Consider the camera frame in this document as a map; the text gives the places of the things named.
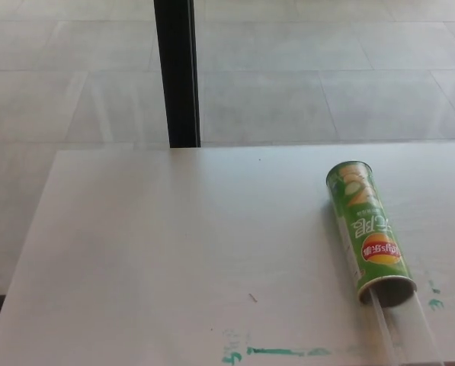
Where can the clear plastic chips tray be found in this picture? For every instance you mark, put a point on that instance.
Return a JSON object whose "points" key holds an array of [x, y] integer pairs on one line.
{"points": [[412, 331]]}

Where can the green chips can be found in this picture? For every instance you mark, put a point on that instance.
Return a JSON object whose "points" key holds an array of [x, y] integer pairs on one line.
{"points": [[368, 228]]}

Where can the black window frame post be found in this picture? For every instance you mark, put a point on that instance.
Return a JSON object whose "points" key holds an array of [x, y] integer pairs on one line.
{"points": [[177, 76]]}

